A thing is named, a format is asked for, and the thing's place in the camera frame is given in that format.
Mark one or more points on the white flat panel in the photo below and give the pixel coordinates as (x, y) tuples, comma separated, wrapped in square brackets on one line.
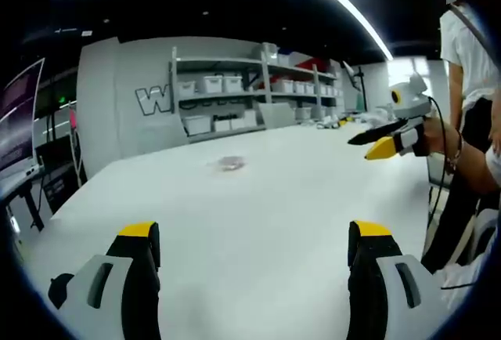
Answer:
[(276, 116)]

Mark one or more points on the black and white stand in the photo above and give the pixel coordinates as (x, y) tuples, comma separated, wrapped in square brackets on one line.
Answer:
[(357, 81)]

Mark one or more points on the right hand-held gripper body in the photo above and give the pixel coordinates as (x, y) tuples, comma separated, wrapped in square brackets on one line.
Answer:
[(411, 103)]

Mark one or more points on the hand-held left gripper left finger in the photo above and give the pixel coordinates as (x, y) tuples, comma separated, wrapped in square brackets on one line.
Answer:
[(109, 277)]

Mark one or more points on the white side desk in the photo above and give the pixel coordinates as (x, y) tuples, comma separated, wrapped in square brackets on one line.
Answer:
[(17, 183)]

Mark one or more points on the computer monitor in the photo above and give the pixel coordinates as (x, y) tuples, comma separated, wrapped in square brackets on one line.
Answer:
[(19, 120)]

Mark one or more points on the ceiling light strip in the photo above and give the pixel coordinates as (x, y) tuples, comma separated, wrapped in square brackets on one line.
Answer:
[(344, 1)]

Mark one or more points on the person's right hand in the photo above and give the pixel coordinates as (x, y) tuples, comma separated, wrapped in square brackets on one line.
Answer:
[(440, 136)]

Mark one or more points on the grey metal shelf unit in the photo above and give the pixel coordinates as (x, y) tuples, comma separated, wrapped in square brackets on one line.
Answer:
[(262, 69)]

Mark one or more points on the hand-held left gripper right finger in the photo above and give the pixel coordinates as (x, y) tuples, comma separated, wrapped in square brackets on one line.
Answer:
[(395, 289)]

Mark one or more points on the row of white storage bins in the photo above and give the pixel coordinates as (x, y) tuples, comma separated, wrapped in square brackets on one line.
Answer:
[(219, 83)]

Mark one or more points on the black cabinet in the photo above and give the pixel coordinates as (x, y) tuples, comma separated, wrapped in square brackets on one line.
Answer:
[(58, 175)]

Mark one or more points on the white chair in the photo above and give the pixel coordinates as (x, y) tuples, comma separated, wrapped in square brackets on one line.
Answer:
[(485, 226)]

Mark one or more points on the pile of white clutter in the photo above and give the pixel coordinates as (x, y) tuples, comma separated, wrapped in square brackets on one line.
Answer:
[(372, 116)]

